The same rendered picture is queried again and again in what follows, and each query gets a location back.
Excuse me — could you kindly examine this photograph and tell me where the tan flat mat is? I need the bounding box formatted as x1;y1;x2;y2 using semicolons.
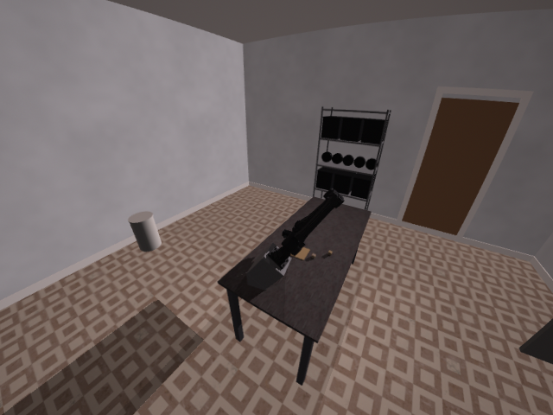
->
295;247;310;260

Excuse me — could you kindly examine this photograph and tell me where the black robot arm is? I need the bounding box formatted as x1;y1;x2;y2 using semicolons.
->
268;189;344;269

